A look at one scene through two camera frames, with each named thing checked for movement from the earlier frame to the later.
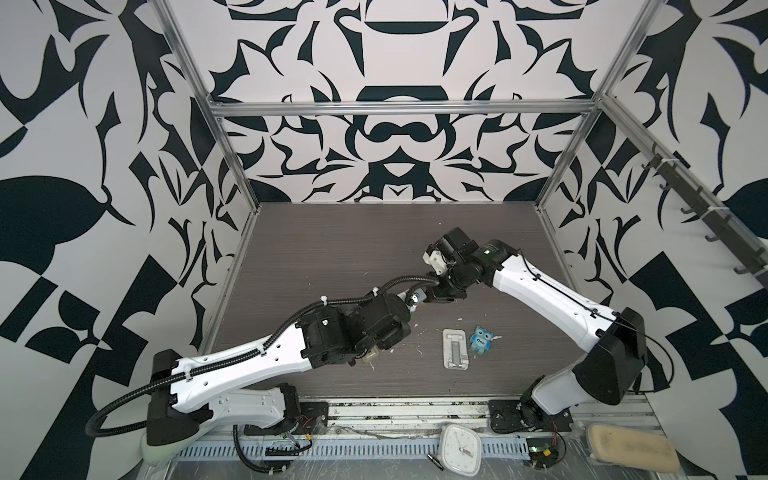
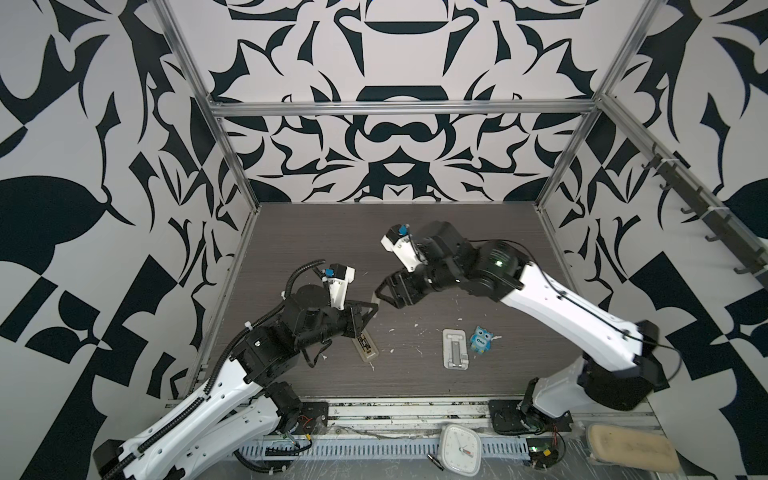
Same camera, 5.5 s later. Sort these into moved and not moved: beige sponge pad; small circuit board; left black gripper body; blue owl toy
Moved: left black gripper body
Not moved: beige sponge pad; blue owl toy; small circuit board
